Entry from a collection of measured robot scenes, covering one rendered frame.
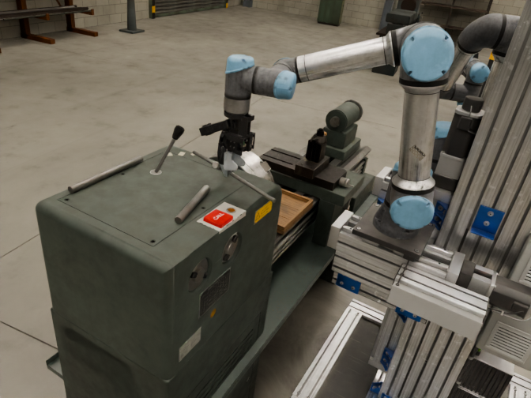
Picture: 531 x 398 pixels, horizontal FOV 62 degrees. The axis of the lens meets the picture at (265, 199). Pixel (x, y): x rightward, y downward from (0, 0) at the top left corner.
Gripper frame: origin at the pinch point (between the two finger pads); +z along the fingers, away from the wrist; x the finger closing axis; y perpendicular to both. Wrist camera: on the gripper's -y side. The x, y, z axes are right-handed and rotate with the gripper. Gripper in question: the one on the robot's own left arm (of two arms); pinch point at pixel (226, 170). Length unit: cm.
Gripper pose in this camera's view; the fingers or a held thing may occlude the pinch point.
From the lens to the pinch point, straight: 137.5
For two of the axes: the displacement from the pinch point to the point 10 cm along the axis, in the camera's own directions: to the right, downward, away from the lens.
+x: 5.0, -3.9, 7.8
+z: -1.1, 8.6, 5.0
